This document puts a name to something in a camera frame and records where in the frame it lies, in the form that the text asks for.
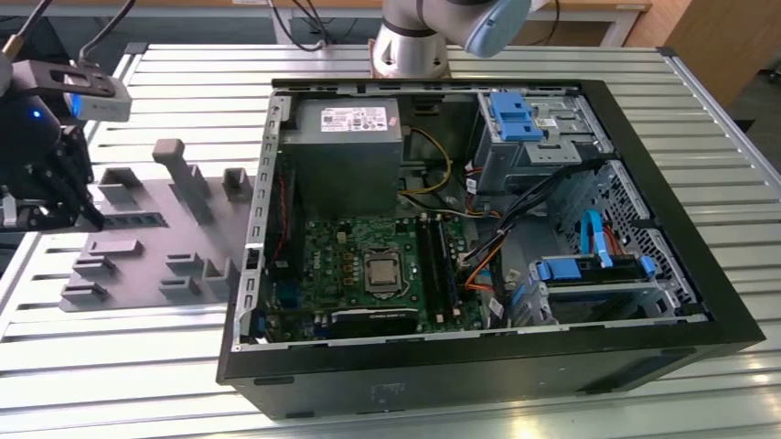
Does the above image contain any black cable bundle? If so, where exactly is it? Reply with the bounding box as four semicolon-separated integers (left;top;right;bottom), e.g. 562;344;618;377
461;159;611;271

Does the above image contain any metal CPU socket cover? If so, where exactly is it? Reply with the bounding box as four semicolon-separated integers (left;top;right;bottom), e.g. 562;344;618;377
362;248;408;301

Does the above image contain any blue plastic drive carrier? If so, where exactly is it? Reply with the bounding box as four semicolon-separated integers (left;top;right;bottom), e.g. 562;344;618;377
490;91;545;143

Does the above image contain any black graphics card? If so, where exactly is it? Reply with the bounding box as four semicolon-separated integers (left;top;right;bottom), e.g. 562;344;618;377
327;305;422;339

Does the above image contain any wooden desk with white legs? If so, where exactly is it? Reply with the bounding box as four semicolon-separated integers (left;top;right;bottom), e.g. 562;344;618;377
267;0;653;48

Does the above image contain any hard disk in blue carrier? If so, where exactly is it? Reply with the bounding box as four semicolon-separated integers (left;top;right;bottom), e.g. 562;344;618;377
535;254;659;288

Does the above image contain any orange flat cable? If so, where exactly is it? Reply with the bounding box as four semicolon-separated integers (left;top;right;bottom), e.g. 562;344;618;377
463;249;509;294

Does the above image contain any green motherboard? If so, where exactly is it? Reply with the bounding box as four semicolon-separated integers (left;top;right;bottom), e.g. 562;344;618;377
264;214;475;342

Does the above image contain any blue flat data cable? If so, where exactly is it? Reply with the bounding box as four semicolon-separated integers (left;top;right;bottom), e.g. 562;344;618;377
577;208;617;270

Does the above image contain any black camera cable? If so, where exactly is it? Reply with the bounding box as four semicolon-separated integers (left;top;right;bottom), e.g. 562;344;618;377
77;0;139;70

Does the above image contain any grey metal drive cage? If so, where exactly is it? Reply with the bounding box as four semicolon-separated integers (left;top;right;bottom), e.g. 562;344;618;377
475;90;615;196

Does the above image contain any wooden cabinet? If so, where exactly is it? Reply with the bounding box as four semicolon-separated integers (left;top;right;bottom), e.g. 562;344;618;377
661;0;781;109

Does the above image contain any grey parts rack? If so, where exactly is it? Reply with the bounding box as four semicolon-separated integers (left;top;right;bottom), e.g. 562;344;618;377
57;139;255;315

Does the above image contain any small blue plastic carrier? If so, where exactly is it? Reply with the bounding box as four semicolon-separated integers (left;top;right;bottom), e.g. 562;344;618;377
510;281;539;321

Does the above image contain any black PC case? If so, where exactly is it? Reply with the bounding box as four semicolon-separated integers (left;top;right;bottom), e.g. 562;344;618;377
216;77;768;420

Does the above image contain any silver CPU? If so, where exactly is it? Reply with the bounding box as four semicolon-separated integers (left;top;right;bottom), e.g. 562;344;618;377
364;259;398;287

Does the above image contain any small black-mounted wrist camera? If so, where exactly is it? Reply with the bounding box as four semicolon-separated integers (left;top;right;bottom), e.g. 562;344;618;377
0;185;79;230

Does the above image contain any grey power supply with label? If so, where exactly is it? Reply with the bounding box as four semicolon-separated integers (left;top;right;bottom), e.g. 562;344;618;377
278;98;404;219

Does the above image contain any yellow wire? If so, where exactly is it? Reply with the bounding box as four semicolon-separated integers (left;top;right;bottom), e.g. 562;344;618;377
399;126;454;198

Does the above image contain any grey box wrist camera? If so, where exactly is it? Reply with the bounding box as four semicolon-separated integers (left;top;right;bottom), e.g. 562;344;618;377
9;59;135;123

